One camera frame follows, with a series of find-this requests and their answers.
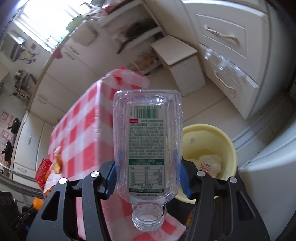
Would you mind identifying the yellow plastic trash bin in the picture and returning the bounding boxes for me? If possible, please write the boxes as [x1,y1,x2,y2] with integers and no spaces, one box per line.
[172,123,238,204]

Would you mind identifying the white drawer cabinet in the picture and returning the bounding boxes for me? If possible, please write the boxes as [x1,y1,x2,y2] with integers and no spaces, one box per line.
[183,1,270,119]

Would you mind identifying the red yellow snack bag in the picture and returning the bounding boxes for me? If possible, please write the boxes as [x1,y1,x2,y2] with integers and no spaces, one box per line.
[35,159,52,191]

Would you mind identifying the clear plastic bottle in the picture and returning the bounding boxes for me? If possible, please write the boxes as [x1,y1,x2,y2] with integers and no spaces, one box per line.
[113,89,183,232]

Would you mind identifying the white kitchen rack shelf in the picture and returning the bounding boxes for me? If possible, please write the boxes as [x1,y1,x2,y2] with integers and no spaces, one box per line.
[97,1,166,75]

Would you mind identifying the small white stool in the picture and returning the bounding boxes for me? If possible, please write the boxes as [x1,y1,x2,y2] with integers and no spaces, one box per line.
[151,35,205,96]

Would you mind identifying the red white checkered tablecloth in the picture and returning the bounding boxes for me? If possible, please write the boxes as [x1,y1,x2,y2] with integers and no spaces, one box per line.
[44,67,186,240]

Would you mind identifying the white plastic bag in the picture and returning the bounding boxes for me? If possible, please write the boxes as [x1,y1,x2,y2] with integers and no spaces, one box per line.
[189,154,222,178]

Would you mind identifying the silver refrigerator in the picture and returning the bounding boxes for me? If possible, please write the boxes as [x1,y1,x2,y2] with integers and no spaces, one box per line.
[239,126,295,240]

